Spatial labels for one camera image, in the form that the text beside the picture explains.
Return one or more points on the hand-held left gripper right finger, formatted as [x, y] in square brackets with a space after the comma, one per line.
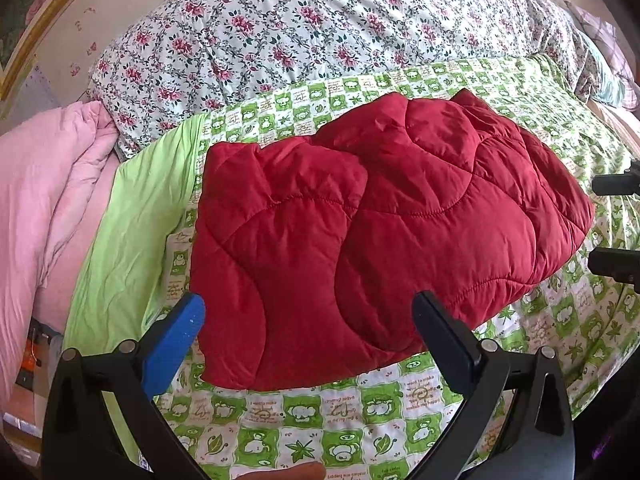
[447, 345]

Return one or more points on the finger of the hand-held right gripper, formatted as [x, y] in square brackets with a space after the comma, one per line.
[617, 182]
[617, 265]

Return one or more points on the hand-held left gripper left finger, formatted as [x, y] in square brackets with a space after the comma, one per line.
[172, 345]

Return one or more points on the red quilted jacket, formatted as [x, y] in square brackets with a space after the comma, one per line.
[390, 230]

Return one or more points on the person's left hand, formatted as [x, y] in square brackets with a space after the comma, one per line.
[285, 472]

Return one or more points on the plaid pillow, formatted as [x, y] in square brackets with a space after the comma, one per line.
[612, 45]

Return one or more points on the green printed bed sheet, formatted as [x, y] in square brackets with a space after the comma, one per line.
[325, 430]

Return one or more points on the cardboard box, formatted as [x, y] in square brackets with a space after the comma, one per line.
[17, 425]

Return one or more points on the pink quilt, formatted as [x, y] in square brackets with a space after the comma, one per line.
[45, 195]

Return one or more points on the floral quilt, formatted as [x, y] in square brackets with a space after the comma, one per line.
[310, 35]

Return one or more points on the gold framed painting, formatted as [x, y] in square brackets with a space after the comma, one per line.
[30, 10]

